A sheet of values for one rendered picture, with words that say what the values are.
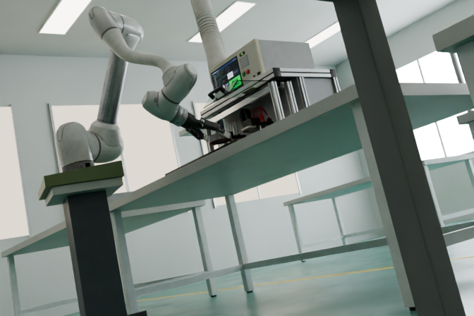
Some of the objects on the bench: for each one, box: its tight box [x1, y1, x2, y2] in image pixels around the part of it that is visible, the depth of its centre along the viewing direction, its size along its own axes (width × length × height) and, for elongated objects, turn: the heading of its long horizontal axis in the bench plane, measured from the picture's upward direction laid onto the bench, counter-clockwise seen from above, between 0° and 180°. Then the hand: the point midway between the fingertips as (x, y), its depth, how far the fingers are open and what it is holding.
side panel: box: [298, 77, 341, 108], centre depth 288 cm, size 28×3×32 cm, turn 79°
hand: (219, 137), depth 267 cm, fingers closed on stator, 11 cm apart
